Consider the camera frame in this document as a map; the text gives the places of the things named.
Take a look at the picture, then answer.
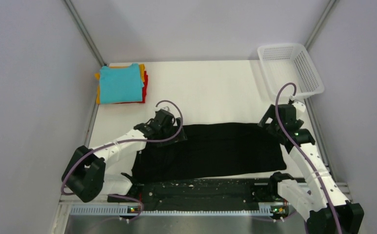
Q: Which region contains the black t-shirt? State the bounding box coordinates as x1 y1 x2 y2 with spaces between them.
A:
132 123 287 183

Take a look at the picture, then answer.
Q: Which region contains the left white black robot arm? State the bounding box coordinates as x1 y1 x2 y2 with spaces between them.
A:
61 109 187 202

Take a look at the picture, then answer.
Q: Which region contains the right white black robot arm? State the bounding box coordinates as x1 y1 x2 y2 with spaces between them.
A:
258 101 364 234

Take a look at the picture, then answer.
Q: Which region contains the white plastic basket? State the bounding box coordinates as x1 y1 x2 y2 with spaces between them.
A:
257 43 325 101

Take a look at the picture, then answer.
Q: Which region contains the folded yellow t-shirt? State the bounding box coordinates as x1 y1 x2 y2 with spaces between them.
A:
94 64 147 106

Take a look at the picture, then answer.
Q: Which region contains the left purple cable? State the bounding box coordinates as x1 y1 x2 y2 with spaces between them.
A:
60 99 184 223

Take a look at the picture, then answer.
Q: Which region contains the purple cable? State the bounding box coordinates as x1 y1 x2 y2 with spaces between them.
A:
272 82 344 234
60 99 184 223

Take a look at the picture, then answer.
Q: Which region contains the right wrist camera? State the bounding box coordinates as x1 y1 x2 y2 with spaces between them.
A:
292 100 306 114

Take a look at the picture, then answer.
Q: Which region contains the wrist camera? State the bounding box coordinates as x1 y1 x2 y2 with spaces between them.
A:
292 100 306 114
161 106 171 113

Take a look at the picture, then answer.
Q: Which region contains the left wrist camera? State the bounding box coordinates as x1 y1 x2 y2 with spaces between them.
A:
161 106 171 113

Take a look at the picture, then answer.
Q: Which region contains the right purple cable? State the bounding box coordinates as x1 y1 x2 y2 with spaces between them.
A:
272 82 344 234

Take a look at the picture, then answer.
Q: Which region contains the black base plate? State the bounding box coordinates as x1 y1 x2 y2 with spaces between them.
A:
107 178 300 214

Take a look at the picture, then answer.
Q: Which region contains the white slotted cable duct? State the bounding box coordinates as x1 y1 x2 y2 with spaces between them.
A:
70 205 285 216

